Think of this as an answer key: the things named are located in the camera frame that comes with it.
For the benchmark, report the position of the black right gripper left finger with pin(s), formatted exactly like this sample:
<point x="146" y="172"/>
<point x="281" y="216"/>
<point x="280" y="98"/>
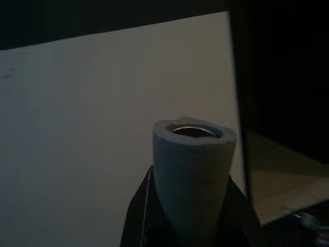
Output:
<point x="144" y="221"/>

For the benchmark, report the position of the black floor mat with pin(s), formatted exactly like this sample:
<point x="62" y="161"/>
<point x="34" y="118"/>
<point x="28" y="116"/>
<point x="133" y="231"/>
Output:
<point x="282" y="238"/>

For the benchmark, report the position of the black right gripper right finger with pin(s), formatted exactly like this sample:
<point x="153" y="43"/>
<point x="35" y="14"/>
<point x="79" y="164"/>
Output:
<point x="241" y="226"/>

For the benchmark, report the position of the crushed clear plastic bottle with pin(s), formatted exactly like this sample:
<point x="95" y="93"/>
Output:
<point x="306" y="217"/>

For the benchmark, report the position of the black cabinet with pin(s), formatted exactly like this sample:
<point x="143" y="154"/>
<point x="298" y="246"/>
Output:
<point x="295" y="77"/>

